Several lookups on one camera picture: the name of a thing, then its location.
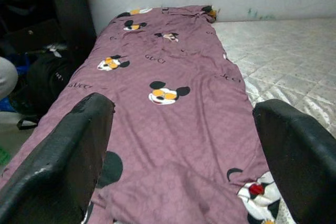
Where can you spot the black backpack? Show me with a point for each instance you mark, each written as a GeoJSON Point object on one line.
{"type": "Point", "coordinates": [47, 82]}

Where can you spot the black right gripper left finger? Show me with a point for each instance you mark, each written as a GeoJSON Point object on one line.
{"type": "Point", "coordinates": [57, 166]}

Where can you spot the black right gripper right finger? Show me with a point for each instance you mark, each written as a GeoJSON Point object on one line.
{"type": "Point", "coordinates": [304, 171]}

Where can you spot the small white ribbon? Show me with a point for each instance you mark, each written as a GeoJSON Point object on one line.
{"type": "Point", "coordinates": [55, 51]}

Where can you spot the pink cartoon mouse blanket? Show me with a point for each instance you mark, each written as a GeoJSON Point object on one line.
{"type": "Point", "coordinates": [183, 134]}

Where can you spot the beige quilted mattress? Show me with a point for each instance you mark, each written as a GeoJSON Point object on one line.
{"type": "Point", "coordinates": [288, 58]}

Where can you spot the small green object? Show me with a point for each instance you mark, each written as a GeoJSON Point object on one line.
{"type": "Point", "coordinates": [4, 157]}

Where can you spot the blue plastic bag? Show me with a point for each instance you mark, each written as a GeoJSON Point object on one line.
{"type": "Point", "coordinates": [22, 68]}

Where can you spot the dark tall cabinet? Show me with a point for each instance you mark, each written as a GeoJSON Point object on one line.
{"type": "Point", "coordinates": [74, 24]}

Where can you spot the dark flat bag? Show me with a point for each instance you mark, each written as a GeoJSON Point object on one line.
{"type": "Point", "coordinates": [31, 36]}

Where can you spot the person leg in grey trousers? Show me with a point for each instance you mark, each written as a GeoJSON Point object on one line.
{"type": "Point", "coordinates": [6, 77]}

